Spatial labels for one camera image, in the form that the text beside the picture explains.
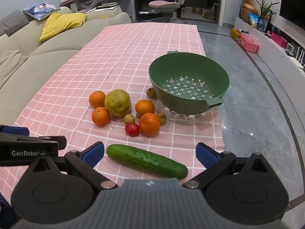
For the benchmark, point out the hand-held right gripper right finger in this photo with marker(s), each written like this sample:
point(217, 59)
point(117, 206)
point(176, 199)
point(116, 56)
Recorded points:
point(205, 153)

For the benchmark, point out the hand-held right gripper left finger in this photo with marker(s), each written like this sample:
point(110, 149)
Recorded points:
point(93, 153)

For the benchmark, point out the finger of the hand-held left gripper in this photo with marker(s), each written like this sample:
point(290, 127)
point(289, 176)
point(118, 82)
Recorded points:
point(47, 138)
point(14, 131)

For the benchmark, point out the orange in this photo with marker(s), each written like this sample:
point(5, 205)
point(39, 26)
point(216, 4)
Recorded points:
point(100, 116)
point(144, 107)
point(149, 125)
point(97, 99)

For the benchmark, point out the red tomato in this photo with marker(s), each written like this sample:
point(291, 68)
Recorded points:
point(132, 129)

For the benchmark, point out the small brown kiwi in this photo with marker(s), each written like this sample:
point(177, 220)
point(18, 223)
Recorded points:
point(151, 93)
point(129, 119)
point(162, 119)

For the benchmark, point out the green cucumber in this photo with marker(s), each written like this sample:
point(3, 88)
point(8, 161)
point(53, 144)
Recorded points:
point(143, 158)

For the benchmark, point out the yellow-green pear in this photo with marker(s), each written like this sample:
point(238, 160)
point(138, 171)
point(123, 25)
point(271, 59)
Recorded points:
point(117, 102)

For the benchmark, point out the green plastic colander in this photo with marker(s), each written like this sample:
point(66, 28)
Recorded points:
point(166, 76)

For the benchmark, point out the beige sofa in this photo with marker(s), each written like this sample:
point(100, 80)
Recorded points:
point(35, 59)

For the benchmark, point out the pink checked tablecloth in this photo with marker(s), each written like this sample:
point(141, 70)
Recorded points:
point(119, 52)

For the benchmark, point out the grey sofa cushion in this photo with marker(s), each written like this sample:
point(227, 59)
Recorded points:
point(12, 22)

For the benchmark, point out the yellow pillow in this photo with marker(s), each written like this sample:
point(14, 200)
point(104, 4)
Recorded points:
point(59, 23)

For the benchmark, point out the pink box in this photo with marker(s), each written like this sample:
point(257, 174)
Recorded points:
point(249, 43)

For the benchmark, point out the orange box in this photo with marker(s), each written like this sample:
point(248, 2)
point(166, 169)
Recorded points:
point(235, 34)

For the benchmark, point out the white television cabinet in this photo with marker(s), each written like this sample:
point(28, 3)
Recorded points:
point(274, 50)

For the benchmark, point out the printed blue pillow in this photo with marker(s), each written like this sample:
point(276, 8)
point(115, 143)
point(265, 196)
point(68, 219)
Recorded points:
point(40, 8)

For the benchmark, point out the white router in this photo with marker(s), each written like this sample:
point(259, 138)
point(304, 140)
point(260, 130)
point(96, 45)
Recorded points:
point(299, 58)

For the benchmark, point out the magenta box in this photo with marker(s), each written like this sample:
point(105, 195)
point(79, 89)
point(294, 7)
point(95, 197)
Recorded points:
point(279, 40)

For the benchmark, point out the light blue snack bag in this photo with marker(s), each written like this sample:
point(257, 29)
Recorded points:
point(253, 20)

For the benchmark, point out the gold vase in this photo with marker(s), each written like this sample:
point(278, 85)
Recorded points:
point(247, 10)

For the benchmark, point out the pink office chair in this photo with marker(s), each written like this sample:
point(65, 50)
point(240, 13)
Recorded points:
point(164, 4)

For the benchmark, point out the green potted plant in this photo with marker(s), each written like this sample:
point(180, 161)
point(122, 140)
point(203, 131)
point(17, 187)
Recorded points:
point(265, 9)

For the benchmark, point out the black television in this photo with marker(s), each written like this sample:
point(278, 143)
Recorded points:
point(294, 2)

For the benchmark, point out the small white frame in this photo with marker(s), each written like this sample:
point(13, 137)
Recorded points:
point(290, 47)

